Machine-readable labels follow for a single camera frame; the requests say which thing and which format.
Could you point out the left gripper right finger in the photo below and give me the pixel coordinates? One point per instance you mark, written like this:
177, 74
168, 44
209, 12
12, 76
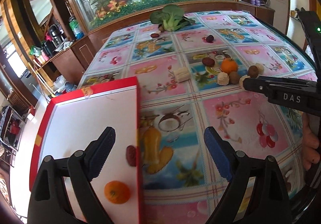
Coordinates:
269, 201

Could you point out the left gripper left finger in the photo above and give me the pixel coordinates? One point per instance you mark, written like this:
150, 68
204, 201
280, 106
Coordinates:
49, 201

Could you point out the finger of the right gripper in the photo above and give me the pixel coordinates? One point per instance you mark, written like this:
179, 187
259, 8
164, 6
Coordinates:
258, 85

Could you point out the pale cube chunk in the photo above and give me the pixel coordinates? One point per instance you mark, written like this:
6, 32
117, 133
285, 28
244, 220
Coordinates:
241, 81

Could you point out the orange tangerine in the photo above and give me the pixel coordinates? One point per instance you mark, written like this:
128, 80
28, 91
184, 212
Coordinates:
228, 66
117, 192

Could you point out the red jujube date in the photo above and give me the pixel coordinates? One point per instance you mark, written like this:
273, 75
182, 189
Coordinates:
131, 156

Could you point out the person right hand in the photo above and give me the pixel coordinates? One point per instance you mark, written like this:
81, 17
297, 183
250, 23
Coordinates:
310, 143

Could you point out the pale round chunk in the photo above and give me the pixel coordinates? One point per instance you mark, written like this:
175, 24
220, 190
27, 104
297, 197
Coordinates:
260, 68

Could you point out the brown kiwi fruit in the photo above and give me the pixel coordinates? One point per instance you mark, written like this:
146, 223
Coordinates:
253, 71

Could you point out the small brown kiwi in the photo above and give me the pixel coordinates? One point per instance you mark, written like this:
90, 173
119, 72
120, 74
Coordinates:
234, 78

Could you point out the orange tangerine in pile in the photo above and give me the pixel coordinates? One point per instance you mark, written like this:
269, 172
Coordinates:
228, 66

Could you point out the pale chunk behind pile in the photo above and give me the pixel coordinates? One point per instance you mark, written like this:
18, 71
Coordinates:
223, 79

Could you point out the dark red jujube upper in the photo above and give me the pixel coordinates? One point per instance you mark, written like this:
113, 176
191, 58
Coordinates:
208, 62

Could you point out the red white gift box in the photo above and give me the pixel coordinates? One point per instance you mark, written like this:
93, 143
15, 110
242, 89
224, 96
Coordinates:
73, 120

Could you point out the dark red dried fruit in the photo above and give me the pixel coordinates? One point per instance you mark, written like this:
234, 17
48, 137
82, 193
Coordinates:
210, 39

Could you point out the floral fruit print tablecloth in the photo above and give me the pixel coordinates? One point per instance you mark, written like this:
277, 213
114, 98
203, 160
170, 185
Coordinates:
180, 180

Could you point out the banana chunk left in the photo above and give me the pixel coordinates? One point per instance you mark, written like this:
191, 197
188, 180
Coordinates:
182, 74

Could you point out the green bok choy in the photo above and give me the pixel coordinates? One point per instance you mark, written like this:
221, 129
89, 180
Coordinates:
171, 18

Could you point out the red date near greens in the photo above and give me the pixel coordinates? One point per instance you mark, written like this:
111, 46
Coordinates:
154, 35

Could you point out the black thermos kettle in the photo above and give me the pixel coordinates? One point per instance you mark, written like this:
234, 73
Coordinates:
55, 33

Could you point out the green label water bottle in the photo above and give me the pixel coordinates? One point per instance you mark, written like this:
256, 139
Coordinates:
75, 27

